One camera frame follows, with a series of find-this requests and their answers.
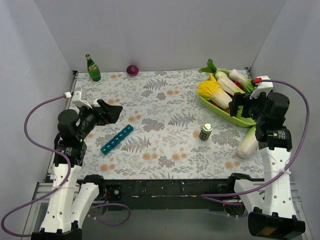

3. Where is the green pill bottle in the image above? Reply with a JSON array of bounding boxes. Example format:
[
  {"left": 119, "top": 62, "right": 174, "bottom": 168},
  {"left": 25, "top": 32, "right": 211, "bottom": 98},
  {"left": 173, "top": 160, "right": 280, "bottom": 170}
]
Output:
[{"left": 199, "top": 123, "right": 213, "bottom": 141}]

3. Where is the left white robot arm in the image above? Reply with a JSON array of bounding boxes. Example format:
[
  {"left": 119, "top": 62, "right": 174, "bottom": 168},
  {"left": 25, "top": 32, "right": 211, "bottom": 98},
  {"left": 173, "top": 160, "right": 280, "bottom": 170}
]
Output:
[{"left": 31, "top": 99, "right": 123, "bottom": 240}]

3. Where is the white cabbage on table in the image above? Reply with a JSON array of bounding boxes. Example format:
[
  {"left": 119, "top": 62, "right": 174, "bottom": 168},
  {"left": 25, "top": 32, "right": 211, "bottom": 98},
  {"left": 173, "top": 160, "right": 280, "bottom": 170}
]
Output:
[{"left": 237, "top": 125, "right": 259, "bottom": 159}]

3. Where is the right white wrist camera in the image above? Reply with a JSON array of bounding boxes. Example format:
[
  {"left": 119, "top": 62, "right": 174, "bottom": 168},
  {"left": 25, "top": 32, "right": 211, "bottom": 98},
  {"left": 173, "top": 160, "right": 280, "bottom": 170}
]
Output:
[{"left": 250, "top": 75, "right": 274, "bottom": 99}]

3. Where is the red onion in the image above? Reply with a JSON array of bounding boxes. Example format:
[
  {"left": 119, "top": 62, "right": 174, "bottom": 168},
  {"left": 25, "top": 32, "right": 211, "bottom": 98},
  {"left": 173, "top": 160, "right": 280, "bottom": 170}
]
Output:
[{"left": 126, "top": 64, "right": 139, "bottom": 76}]

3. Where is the green glass bottle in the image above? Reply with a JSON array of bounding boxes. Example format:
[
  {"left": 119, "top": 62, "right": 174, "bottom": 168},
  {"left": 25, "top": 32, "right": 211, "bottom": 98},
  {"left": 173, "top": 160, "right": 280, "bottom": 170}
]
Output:
[{"left": 85, "top": 54, "right": 101, "bottom": 82}]

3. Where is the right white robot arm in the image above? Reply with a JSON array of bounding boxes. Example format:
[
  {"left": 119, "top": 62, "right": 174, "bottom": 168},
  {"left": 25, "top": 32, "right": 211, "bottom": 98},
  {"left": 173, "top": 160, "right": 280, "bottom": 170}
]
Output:
[{"left": 226, "top": 92, "right": 306, "bottom": 240}]

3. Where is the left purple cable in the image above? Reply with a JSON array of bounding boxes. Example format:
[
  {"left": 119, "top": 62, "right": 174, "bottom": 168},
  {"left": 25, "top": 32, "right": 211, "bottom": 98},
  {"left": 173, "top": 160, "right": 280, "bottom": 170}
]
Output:
[{"left": 0, "top": 92, "right": 131, "bottom": 237}]

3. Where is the green leafy herb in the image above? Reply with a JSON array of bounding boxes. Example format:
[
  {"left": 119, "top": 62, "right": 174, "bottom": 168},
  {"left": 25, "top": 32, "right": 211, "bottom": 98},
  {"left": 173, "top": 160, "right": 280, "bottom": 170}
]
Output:
[{"left": 198, "top": 58, "right": 217, "bottom": 74}]

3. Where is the purple cable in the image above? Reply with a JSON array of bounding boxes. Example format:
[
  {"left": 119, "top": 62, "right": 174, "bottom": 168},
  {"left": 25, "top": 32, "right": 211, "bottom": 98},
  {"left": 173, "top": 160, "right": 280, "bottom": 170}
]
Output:
[
  {"left": 0, "top": 92, "right": 131, "bottom": 237},
  {"left": 199, "top": 78, "right": 310, "bottom": 221}
]

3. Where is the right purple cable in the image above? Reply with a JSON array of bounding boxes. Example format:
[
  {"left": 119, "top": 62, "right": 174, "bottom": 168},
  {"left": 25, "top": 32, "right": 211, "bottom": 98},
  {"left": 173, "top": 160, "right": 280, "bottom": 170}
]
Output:
[{"left": 199, "top": 78, "right": 310, "bottom": 221}]

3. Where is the floral tablecloth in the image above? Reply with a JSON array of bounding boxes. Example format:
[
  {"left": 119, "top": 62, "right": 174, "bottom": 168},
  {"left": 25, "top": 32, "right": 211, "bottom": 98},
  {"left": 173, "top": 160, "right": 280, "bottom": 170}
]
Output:
[{"left": 75, "top": 70, "right": 263, "bottom": 180}]

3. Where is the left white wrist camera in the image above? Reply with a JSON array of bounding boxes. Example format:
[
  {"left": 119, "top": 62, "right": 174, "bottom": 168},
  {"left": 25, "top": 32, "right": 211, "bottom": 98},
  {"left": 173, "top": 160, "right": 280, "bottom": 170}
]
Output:
[{"left": 71, "top": 88, "right": 92, "bottom": 109}]

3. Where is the bok choy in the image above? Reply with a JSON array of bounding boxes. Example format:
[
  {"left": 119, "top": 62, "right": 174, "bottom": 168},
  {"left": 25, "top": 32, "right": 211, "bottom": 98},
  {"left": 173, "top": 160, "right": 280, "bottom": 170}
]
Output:
[{"left": 229, "top": 69, "right": 255, "bottom": 93}]

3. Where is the teal weekly pill organizer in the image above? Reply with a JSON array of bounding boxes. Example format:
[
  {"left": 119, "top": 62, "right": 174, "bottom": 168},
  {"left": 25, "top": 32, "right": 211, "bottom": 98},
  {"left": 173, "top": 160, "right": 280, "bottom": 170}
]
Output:
[{"left": 100, "top": 124, "right": 134, "bottom": 155}]

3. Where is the yellow napa cabbage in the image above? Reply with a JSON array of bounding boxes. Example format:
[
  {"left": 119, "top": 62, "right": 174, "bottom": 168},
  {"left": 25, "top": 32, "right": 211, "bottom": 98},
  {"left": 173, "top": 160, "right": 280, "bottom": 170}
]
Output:
[{"left": 197, "top": 74, "right": 232, "bottom": 110}]

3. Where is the red pepper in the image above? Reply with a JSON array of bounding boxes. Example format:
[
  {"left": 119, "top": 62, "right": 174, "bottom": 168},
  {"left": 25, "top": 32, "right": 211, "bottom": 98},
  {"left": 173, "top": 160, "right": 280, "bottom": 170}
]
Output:
[{"left": 232, "top": 80, "right": 244, "bottom": 91}]

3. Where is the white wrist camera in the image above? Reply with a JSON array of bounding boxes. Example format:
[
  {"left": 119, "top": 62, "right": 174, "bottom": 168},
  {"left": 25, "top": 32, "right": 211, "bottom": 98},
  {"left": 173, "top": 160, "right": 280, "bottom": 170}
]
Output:
[
  {"left": 71, "top": 88, "right": 92, "bottom": 109},
  {"left": 250, "top": 75, "right": 274, "bottom": 99}
]

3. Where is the green plastic tray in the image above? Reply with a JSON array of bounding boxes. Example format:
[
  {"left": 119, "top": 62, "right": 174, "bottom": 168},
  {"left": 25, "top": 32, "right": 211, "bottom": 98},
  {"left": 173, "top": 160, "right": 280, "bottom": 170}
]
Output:
[{"left": 198, "top": 69, "right": 257, "bottom": 128}]

